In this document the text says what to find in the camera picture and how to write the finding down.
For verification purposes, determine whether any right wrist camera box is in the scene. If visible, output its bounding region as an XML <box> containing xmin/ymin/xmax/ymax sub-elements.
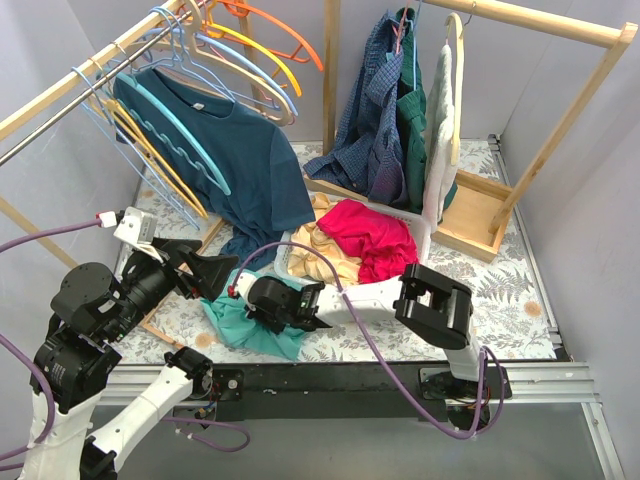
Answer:
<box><xmin>227</xmin><ymin>272</ymin><xmax>259</xmax><ymax>302</ymax></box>

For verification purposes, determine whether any yellow orange hanger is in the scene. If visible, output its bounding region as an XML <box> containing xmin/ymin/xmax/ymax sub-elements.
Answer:
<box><xmin>199</xmin><ymin>22</ymin><xmax>304</xmax><ymax>99</ymax></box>

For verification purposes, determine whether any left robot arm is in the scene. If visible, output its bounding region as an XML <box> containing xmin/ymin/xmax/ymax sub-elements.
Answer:
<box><xmin>19</xmin><ymin>238</ymin><xmax>239</xmax><ymax>479</ymax></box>

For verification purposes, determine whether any right wooden clothes rack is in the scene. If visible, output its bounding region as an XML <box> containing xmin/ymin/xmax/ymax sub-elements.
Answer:
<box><xmin>322</xmin><ymin>0</ymin><xmax>640</xmax><ymax>265</ymax></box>

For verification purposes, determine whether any floral table cloth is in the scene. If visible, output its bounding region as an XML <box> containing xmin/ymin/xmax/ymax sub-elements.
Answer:
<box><xmin>115</xmin><ymin>140</ymin><xmax>556</xmax><ymax>364</ymax></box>

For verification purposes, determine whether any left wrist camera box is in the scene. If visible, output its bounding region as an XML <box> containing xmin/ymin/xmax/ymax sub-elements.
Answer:
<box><xmin>96</xmin><ymin>206</ymin><xmax>163</xmax><ymax>262</ymax></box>

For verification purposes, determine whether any blue plaid shirt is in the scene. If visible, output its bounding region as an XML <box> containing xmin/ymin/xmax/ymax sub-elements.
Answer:
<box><xmin>304</xmin><ymin>11</ymin><xmax>408</xmax><ymax>208</ymax></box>

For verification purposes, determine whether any dark blue garment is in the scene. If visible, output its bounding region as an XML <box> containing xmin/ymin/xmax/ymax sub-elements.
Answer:
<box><xmin>113</xmin><ymin>70</ymin><xmax>315</xmax><ymax>270</ymax></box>

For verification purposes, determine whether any wooden clothes rack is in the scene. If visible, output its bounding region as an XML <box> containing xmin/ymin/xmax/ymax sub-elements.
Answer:
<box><xmin>0</xmin><ymin>0</ymin><xmax>321</xmax><ymax>351</ymax></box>
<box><xmin>322</xmin><ymin>0</ymin><xmax>640</xmax><ymax>265</ymax></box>

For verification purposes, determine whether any left wooden clothes rack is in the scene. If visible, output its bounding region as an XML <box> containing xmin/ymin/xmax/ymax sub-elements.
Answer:
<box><xmin>0</xmin><ymin>0</ymin><xmax>321</xmax><ymax>351</ymax></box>

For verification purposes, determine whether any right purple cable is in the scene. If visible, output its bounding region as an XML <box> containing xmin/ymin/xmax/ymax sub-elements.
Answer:
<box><xmin>228</xmin><ymin>240</ymin><xmax>511</xmax><ymax>441</ymax></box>

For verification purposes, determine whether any beige t shirt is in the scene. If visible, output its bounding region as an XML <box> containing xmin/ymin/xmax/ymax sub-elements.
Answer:
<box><xmin>287</xmin><ymin>192</ymin><xmax>362</xmax><ymax>286</ymax></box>

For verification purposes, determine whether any white garment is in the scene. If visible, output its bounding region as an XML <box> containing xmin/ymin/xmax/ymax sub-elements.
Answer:
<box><xmin>422</xmin><ymin>45</ymin><xmax>458</xmax><ymax>233</ymax></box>

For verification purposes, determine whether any teal t shirt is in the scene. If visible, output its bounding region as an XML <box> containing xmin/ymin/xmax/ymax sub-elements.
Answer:
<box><xmin>201</xmin><ymin>269</ymin><xmax>307</xmax><ymax>361</ymax></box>

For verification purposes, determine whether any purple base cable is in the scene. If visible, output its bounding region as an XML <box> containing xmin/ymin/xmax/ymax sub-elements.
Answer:
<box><xmin>164</xmin><ymin>418</ymin><xmax>251</xmax><ymax>454</ymax></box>

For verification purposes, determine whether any magenta garment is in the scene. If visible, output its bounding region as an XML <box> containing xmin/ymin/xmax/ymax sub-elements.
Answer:
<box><xmin>316</xmin><ymin>199</ymin><xmax>419</xmax><ymax>284</ymax></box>

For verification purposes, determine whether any white plastic basket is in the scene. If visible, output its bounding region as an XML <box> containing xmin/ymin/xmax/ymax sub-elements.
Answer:
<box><xmin>274</xmin><ymin>194</ymin><xmax>431</xmax><ymax>284</ymax></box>

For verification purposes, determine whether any aluminium frame rail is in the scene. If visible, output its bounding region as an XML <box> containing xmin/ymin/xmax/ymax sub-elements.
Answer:
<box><xmin>39</xmin><ymin>134</ymin><xmax>626</xmax><ymax>480</ymax></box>

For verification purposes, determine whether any metal rod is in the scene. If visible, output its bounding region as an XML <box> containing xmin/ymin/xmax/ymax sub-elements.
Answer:
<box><xmin>1</xmin><ymin>1</ymin><xmax>186</xmax><ymax>166</ymax></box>

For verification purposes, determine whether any dark green garment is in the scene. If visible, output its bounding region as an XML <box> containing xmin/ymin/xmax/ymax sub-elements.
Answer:
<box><xmin>396</xmin><ymin>8</ymin><xmax>457</xmax><ymax>214</ymax></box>

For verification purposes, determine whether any thin light blue wire hanger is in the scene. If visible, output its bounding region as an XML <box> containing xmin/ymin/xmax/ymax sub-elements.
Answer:
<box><xmin>71</xmin><ymin>67</ymin><xmax>201</xmax><ymax>229</ymax></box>

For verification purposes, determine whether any black base bar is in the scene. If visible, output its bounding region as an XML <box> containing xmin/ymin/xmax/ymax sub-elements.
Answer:
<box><xmin>194</xmin><ymin>360</ymin><xmax>506</xmax><ymax>424</ymax></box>

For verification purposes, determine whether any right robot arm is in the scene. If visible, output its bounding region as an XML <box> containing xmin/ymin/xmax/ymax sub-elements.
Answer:
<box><xmin>236</xmin><ymin>264</ymin><xmax>489</xmax><ymax>398</ymax></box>

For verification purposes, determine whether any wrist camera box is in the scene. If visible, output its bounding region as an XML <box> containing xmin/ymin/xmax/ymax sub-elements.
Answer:
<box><xmin>96</xmin><ymin>206</ymin><xmax>163</xmax><ymax>262</ymax></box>
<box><xmin>227</xmin><ymin>272</ymin><xmax>259</xmax><ymax>302</ymax></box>

